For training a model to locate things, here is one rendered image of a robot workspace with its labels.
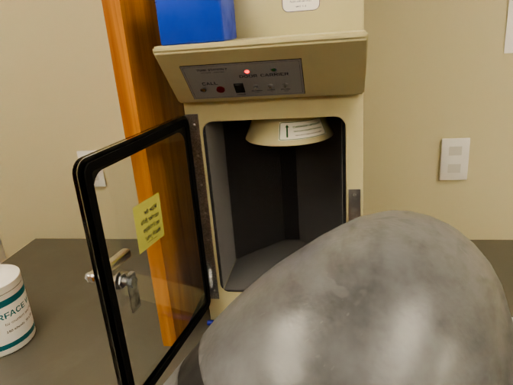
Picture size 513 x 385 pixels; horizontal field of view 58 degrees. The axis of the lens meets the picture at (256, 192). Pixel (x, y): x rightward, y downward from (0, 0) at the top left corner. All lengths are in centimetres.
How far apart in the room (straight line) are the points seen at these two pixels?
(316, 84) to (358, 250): 61
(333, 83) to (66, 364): 72
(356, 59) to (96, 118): 90
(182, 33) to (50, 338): 70
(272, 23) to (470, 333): 70
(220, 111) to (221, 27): 18
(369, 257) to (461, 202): 121
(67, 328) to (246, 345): 98
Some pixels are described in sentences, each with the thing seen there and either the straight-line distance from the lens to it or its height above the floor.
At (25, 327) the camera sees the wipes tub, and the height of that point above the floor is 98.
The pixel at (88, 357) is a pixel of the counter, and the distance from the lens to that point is 102.
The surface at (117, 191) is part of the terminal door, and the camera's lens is 67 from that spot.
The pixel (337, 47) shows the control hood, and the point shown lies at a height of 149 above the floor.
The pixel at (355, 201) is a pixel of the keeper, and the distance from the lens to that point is 87.
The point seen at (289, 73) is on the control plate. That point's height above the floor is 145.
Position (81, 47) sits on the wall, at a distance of 142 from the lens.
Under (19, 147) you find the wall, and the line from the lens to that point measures 160.
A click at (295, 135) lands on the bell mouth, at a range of 86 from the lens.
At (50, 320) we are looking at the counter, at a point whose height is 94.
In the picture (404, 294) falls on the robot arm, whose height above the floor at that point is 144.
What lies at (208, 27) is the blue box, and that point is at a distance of 73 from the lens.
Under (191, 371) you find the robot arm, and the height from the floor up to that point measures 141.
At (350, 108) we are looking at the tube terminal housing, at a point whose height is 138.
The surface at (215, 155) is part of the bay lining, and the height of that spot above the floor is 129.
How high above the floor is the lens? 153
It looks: 20 degrees down
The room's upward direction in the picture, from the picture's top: 4 degrees counter-clockwise
